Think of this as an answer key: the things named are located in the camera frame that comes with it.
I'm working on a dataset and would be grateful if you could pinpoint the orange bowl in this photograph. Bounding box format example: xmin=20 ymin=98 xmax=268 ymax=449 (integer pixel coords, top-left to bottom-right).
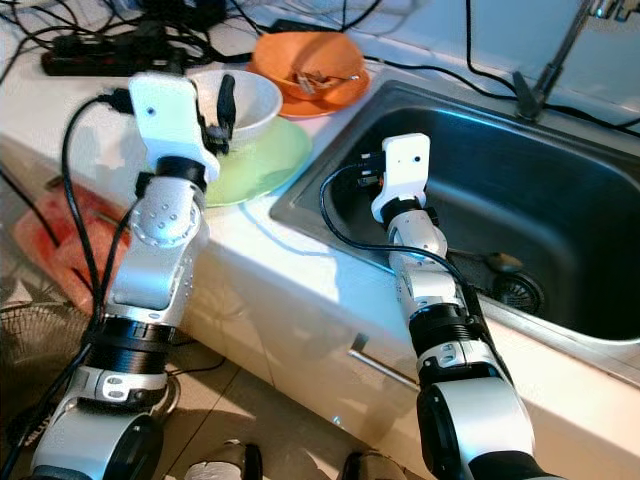
xmin=250 ymin=31 xmax=364 ymax=98

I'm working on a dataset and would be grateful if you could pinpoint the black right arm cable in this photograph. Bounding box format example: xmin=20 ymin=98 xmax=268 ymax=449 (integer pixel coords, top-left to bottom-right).
xmin=319 ymin=160 xmax=478 ymax=296

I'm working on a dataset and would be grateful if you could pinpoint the steel gooseneck faucet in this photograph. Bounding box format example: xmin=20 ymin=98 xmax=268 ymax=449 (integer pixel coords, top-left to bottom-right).
xmin=513 ymin=0 xmax=623 ymax=122

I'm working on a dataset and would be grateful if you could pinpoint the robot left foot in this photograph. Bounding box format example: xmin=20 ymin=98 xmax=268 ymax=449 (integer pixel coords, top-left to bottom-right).
xmin=183 ymin=440 xmax=263 ymax=480

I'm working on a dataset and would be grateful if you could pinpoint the metal cutlery piece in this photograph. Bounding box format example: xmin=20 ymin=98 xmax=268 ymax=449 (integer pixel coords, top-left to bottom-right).
xmin=285 ymin=68 xmax=366 ymax=96

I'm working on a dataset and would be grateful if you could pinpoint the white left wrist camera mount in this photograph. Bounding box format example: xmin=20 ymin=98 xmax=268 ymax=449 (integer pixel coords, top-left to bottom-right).
xmin=127 ymin=72 xmax=221 ymax=188

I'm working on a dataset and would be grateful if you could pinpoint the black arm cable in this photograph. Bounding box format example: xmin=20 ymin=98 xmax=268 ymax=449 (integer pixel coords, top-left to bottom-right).
xmin=319 ymin=160 xmax=478 ymax=296
xmin=5 ymin=88 xmax=139 ymax=480

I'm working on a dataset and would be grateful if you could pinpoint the white bowl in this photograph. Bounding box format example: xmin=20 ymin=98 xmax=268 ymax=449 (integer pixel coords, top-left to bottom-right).
xmin=185 ymin=68 xmax=284 ymax=142

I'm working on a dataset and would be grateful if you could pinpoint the steel kitchen sink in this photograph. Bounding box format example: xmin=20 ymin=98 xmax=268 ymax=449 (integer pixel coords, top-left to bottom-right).
xmin=268 ymin=80 xmax=640 ymax=376

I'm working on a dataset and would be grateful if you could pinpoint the sink drain strainer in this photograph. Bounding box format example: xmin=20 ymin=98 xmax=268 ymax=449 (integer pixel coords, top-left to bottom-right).
xmin=493 ymin=274 xmax=548 ymax=315

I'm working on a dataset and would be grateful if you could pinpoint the red plastic bag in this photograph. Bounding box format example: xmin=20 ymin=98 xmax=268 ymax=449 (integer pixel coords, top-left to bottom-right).
xmin=13 ymin=183 xmax=146 ymax=319

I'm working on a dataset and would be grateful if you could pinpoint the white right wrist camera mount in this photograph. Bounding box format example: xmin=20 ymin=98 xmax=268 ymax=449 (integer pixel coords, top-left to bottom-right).
xmin=370 ymin=133 xmax=432 ymax=225

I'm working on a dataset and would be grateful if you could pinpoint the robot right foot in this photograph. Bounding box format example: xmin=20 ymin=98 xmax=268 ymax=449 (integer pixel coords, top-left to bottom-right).
xmin=340 ymin=450 xmax=403 ymax=480

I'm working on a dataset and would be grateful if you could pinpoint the white kitchen base cabinet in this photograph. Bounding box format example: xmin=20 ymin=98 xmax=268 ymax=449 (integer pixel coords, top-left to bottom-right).
xmin=10 ymin=140 xmax=640 ymax=480

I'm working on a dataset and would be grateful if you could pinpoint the black power strip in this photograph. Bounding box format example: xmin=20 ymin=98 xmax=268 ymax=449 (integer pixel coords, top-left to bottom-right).
xmin=42 ymin=33 xmax=193 ymax=78

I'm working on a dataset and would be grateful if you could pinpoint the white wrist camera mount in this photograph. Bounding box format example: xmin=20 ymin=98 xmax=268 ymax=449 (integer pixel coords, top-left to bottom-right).
xmin=127 ymin=72 xmax=221 ymax=188
xmin=370 ymin=133 xmax=432 ymax=225

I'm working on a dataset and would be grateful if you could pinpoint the black power cord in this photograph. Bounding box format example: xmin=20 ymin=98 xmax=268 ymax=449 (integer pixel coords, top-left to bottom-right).
xmin=0 ymin=163 xmax=98 ymax=313

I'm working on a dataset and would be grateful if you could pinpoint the wire guard floor fan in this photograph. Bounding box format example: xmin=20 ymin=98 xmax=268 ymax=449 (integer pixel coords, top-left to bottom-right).
xmin=0 ymin=300 xmax=106 ymax=451

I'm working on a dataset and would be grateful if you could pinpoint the light green plate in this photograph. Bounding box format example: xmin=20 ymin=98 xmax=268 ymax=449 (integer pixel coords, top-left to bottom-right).
xmin=198 ymin=115 xmax=314 ymax=209

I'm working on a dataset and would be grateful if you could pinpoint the black power adapter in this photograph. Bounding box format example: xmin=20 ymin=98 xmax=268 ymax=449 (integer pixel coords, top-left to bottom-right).
xmin=140 ymin=0 xmax=229 ymax=31

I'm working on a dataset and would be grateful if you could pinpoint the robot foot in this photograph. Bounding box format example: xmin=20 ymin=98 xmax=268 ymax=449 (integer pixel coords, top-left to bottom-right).
xmin=183 ymin=440 xmax=263 ymax=480
xmin=340 ymin=450 xmax=403 ymax=480

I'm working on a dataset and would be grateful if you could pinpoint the steel cabinet door handle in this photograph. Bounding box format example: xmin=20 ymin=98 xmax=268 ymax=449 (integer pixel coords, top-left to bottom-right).
xmin=350 ymin=334 xmax=423 ymax=393

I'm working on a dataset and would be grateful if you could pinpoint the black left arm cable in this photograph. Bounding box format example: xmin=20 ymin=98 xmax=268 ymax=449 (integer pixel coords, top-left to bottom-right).
xmin=5 ymin=88 xmax=139 ymax=480

